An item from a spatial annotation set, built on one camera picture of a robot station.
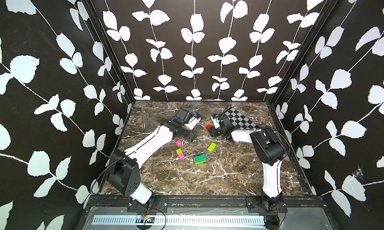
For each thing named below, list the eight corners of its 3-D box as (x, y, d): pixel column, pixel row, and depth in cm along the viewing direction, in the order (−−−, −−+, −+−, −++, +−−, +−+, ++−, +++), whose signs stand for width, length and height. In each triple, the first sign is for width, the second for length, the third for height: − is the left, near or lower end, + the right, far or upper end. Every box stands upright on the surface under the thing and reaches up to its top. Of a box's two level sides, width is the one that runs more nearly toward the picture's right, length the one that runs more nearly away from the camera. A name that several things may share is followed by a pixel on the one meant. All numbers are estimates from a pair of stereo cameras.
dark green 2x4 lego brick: (195, 166, 89) (195, 162, 83) (194, 161, 91) (194, 156, 85) (206, 164, 90) (206, 159, 84) (204, 159, 92) (205, 154, 86)
